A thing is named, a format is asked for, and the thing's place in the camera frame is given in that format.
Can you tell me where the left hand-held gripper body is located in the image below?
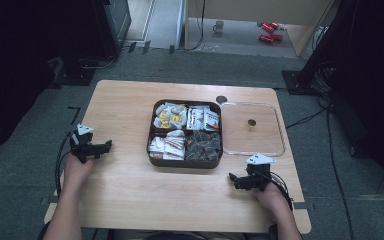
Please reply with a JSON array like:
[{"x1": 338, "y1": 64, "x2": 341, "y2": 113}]
[{"x1": 69, "y1": 123, "x2": 105, "y2": 165}]

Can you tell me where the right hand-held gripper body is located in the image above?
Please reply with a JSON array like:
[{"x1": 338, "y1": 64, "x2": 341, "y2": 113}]
[{"x1": 243, "y1": 152, "x2": 278, "y2": 193}]

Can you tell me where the person's left hand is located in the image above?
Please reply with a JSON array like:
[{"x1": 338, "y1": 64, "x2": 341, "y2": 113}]
[{"x1": 62, "y1": 152, "x2": 97, "y2": 193}]

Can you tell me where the person's right hand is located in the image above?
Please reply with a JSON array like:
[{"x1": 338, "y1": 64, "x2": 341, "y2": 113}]
[{"x1": 253, "y1": 180, "x2": 294, "y2": 216}]

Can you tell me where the transparent lid with wooden knob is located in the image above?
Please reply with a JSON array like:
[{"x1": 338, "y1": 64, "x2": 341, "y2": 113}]
[{"x1": 219, "y1": 101, "x2": 286, "y2": 158}]

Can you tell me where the pile of dark packets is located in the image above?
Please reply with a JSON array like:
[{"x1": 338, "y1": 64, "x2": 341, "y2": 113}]
[{"x1": 184, "y1": 130, "x2": 222, "y2": 163}]

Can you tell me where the brown four-compartment box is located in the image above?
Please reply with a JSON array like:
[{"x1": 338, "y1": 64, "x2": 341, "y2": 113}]
[{"x1": 146, "y1": 98, "x2": 224, "y2": 170}]

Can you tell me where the pile of white brown packets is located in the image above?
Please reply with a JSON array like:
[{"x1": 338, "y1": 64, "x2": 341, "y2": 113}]
[{"x1": 148, "y1": 129, "x2": 187, "y2": 161}]

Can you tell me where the pile of white printed packets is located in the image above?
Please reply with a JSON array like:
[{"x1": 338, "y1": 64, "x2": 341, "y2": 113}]
[{"x1": 186, "y1": 105, "x2": 221, "y2": 132}]

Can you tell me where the person's lap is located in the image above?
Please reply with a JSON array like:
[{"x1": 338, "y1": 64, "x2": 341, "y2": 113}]
[{"x1": 106, "y1": 229, "x2": 281, "y2": 240}]

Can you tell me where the pile of yellow white packets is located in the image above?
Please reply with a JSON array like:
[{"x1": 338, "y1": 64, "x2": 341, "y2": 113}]
[{"x1": 152, "y1": 102, "x2": 188, "y2": 130}]

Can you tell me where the black stand base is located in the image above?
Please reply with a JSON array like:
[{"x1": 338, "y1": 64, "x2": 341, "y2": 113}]
[
  {"x1": 49, "y1": 56, "x2": 97, "y2": 90},
  {"x1": 281, "y1": 69, "x2": 318, "y2": 97}
]

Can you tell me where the black curtain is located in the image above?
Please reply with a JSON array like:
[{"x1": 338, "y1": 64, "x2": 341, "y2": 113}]
[
  {"x1": 296, "y1": 0, "x2": 384, "y2": 201},
  {"x1": 0, "y1": 0, "x2": 98, "y2": 160}
]

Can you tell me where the red can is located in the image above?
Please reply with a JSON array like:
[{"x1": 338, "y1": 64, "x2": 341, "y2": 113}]
[{"x1": 257, "y1": 21, "x2": 281, "y2": 34}]

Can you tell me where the right hand-held gripper black cable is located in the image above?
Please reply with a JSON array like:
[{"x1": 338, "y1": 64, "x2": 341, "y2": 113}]
[{"x1": 269, "y1": 170, "x2": 295, "y2": 212}]

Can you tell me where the hand-held gripper black cable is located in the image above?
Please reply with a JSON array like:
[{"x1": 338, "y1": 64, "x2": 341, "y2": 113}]
[
  {"x1": 54, "y1": 131, "x2": 77, "y2": 198},
  {"x1": 269, "y1": 170, "x2": 295, "y2": 212}
]

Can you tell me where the left hand-held gripper black cable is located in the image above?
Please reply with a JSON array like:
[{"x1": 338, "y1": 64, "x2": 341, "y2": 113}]
[{"x1": 54, "y1": 131, "x2": 77, "y2": 198}]

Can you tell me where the long black floor cable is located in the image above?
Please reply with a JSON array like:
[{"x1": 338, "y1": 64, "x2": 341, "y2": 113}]
[{"x1": 324, "y1": 106, "x2": 357, "y2": 240}]

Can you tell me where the bundle of black cables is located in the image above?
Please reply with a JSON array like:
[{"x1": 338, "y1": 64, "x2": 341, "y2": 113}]
[{"x1": 311, "y1": 60, "x2": 338, "y2": 99}]

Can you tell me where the hanging black cable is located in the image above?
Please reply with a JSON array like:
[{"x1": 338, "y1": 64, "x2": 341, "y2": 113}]
[{"x1": 175, "y1": 0, "x2": 207, "y2": 52}]

